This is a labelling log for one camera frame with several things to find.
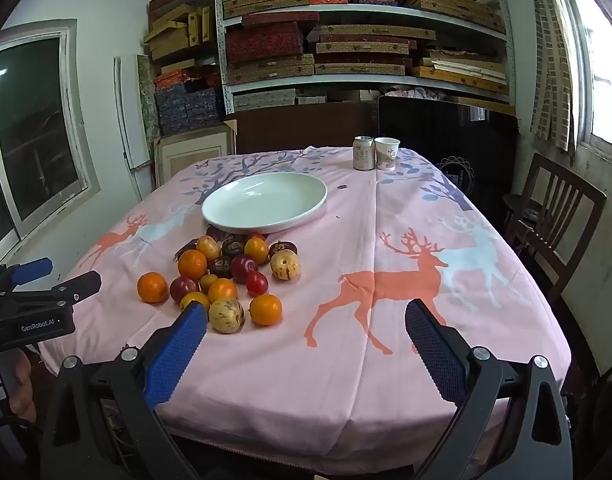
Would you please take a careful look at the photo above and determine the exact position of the stack of red patterned boxes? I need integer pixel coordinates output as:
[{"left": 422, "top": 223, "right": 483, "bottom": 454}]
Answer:
[{"left": 225, "top": 12, "right": 321, "bottom": 64}]

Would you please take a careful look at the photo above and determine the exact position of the striped pepino melon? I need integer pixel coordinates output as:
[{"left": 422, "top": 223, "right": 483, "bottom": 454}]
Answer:
[
  {"left": 209, "top": 298, "right": 245, "bottom": 334},
  {"left": 270, "top": 250, "right": 302, "bottom": 281}
]

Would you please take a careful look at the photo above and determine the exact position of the black panel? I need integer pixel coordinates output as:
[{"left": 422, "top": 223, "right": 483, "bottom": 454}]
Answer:
[{"left": 377, "top": 94, "right": 520, "bottom": 211}]

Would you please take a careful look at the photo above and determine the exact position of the dark wooden chair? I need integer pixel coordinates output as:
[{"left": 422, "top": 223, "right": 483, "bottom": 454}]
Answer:
[{"left": 503, "top": 152, "right": 608, "bottom": 306}]

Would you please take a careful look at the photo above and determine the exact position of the bright window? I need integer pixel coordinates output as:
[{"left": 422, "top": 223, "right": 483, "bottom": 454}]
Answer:
[{"left": 560, "top": 0, "right": 612, "bottom": 156}]

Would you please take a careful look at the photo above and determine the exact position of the marble patterned panel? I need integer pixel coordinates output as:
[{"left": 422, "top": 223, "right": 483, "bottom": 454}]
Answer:
[{"left": 137, "top": 54, "right": 161, "bottom": 142}]

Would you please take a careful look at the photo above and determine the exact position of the pink deer print tablecloth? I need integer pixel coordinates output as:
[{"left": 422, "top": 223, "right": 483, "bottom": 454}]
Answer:
[{"left": 38, "top": 146, "right": 572, "bottom": 476}]

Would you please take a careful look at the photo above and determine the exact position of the sliding window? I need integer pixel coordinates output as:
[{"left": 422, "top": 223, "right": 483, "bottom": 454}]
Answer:
[{"left": 0, "top": 19, "right": 102, "bottom": 256}]

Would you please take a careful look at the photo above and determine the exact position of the white board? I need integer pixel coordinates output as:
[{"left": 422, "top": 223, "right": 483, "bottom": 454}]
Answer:
[{"left": 114, "top": 54, "right": 154, "bottom": 201}]

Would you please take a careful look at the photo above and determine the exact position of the paper cup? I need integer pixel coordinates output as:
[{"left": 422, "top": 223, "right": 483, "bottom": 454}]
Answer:
[{"left": 375, "top": 137, "right": 401, "bottom": 171}]

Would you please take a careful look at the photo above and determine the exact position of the person's left hand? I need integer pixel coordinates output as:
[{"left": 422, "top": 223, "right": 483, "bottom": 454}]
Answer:
[{"left": 6, "top": 347, "right": 39, "bottom": 426}]

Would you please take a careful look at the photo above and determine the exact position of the stack of woven brown boxes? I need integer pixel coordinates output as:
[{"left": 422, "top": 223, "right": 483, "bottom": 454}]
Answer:
[{"left": 307, "top": 24, "right": 437, "bottom": 76}]

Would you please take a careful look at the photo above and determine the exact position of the framed picture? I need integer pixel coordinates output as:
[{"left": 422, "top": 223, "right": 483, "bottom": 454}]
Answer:
[{"left": 153, "top": 120, "right": 237, "bottom": 187}]

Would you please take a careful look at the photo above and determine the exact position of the bundle of tan slatted strips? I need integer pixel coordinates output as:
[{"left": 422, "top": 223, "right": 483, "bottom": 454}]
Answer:
[{"left": 528, "top": 0, "right": 574, "bottom": 152}]

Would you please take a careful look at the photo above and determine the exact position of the stack of blue floral boxes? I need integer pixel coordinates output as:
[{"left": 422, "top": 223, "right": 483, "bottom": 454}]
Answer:
[{"left": 153, "top": 69, "right": 225, "bottom": 136}]

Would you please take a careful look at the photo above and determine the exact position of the dark brown wooden board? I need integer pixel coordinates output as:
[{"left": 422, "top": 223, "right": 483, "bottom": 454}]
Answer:
[{"left": 225, "top": 101, "right": 379, "bottom": 156}]

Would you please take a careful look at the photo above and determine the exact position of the stack of grey boxes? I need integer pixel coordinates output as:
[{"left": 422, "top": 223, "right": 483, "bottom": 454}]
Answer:
[{"left": 233, "top": 89, "right": 329, "bottom": 111}]

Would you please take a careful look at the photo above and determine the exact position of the pale drink can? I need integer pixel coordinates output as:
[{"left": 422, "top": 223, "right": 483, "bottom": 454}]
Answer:
[{"left": 353, "top": 136, "right": 376, "bottom": 171}]

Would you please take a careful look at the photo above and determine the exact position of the orange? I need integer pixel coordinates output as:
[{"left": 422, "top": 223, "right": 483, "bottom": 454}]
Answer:
[
  {"left": 177, "top": 249, "right": 208, "bottom": 281},
  {"left": 180, "top": 291, "right": 210, "bottom": 311},
  {"left": 208, "top": 278, "right": 238, "bottom": 303},
  {"left": 137, "top": 272, "right": 169, "bottom": 304},
  {"left": 244, "top": 237, "right": 270, "bottom": 265},
  {"left": 249, "top": 294, "right": 283, "bottom": 326}
]

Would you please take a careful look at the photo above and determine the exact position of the stack of yellow brown boxes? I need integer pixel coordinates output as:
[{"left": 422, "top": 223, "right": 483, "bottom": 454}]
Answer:
[{"left": 144, "top": 0, "right": 217, "bottom": 64}]

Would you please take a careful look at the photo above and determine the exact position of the stack of pale wooden boxes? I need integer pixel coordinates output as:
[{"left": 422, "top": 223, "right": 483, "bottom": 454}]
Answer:
[{"left": 413, "top": 49, "right": 510, "bottom": 95}]

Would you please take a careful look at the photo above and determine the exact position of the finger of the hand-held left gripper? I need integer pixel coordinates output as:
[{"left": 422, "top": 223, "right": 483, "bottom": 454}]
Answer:
[
  {"left": 6, "top": 258, "right": 54, "bottom": 286},
  {"left": 11, "top": 271, "right": 103, "bottom": 317}
]

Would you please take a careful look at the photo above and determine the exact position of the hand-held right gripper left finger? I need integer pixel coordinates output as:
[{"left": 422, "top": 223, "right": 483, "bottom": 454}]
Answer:
[{"left": 38, "top": 301, "right": 209, "bottom": 480}]

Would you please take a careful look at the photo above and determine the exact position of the yellow round fruit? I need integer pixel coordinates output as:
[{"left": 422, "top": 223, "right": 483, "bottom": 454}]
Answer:
[{"left": 196, "top": 235, "right": 221, "bottom": 262}]

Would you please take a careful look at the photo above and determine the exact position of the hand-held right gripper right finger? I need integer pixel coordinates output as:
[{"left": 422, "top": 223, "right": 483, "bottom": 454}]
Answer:
[{"left": 405, "top": 298, "right": 574, "bottom": 480}]

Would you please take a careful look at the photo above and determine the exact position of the white metal shelf rack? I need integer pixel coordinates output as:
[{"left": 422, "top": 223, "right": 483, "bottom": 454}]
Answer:
[{"left": 215, "top": 0, "right": 516, "bottom": 116}]

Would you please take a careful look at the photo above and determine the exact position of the white plate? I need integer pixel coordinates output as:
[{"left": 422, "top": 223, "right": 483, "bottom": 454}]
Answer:
[{"left": 201, "top": 172, "right": 328, "bottom": 235}]

